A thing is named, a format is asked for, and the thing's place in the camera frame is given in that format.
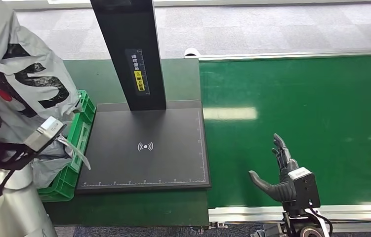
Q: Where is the wide aluminium conveyor rail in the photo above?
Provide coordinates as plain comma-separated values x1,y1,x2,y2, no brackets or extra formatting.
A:
208,205,371,234

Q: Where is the yellow and black column label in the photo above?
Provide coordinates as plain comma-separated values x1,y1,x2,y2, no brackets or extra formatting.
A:
124,48,151,96

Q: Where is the thin aluminium conveyor rail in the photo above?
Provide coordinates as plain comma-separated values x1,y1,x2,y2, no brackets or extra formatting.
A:
184,48,371,62

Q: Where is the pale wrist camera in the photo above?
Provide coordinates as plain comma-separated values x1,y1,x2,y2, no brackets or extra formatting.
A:
24,116,67,153
288,167,322,210

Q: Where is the green conveyor belt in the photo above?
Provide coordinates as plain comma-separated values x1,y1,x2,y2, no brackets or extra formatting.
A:
200,55,371,209

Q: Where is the black scanner column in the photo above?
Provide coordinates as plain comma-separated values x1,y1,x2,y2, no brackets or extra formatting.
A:
89,0,167,112

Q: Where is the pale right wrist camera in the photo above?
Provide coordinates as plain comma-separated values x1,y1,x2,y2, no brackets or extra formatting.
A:
288,167,322,210

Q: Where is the white roller end cap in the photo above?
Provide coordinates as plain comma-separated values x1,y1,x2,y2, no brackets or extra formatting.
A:
184,47,202,59

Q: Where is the green plastic crate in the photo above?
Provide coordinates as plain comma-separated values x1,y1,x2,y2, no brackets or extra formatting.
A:
36,90,97,203

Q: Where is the black scanner platform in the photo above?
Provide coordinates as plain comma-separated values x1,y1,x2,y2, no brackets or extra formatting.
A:
75,99,212,194

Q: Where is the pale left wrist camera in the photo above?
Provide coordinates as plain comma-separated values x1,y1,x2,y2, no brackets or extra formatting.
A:
24,116,67,153

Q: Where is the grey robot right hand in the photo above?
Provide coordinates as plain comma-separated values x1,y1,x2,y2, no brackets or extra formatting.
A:
248,133,300,203

